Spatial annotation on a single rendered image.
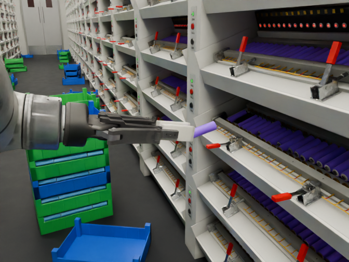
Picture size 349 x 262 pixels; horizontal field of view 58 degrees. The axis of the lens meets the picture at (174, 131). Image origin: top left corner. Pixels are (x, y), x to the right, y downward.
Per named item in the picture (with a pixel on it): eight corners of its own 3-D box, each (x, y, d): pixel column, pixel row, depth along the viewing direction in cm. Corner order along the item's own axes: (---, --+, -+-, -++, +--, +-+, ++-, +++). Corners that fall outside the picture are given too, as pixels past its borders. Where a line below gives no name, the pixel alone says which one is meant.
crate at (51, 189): (35, 200, 121) (32, 181, 118) (30, 179, 137) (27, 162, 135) (110, 182, 134) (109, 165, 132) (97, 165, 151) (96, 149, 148)
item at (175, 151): (189, 185, 114) (177, 154, 108) (145, 133, 168) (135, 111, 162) (236, 159, 118) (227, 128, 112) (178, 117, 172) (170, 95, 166)
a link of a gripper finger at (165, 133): (151, 127, 57) (155, 132, 54) (177, 129, 59) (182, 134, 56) (150, 135, 57) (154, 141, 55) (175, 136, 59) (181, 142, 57)
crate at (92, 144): (29, 162, 115) (25, 141, 113) (24, 144, 132) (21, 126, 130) (108, 147, 129) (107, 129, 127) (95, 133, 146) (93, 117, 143)
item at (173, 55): (191, 78, 102) (177, 37, 96) (143, 60, 156) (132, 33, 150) (243, 54, 106) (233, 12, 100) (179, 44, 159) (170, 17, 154)
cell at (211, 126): (214, 120, 62) (184, 131, 61) (217, 128, 62) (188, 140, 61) (211, 121, 64) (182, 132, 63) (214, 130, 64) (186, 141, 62)
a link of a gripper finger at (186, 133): (159, 123, 58) (160, 124, 57) (193, 126, 61) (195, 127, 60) (157, 138, 59) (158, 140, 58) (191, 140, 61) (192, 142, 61)
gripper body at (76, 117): (64, 108, 48) (124, 113, 52) (63, 96, 56) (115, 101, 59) (61, 154, 50) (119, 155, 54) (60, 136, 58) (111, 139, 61)
